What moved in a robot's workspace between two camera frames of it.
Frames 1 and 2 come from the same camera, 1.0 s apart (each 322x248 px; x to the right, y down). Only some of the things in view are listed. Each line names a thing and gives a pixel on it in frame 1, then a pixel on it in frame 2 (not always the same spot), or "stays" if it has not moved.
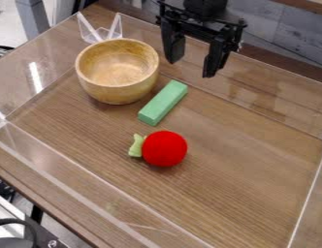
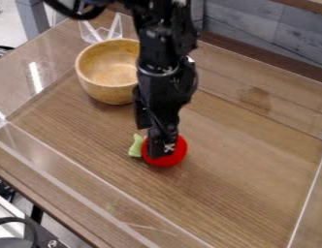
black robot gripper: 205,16 → 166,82
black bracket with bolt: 45,238 stays
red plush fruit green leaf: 161,147 stays
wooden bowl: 117,70 stays
